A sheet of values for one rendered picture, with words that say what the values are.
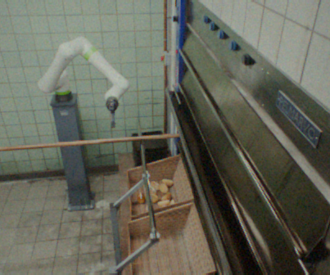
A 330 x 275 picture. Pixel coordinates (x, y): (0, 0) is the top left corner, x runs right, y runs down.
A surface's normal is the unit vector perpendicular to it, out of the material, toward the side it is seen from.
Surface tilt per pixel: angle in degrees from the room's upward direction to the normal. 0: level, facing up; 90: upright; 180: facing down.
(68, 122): 90
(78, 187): 90
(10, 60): 90
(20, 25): 90
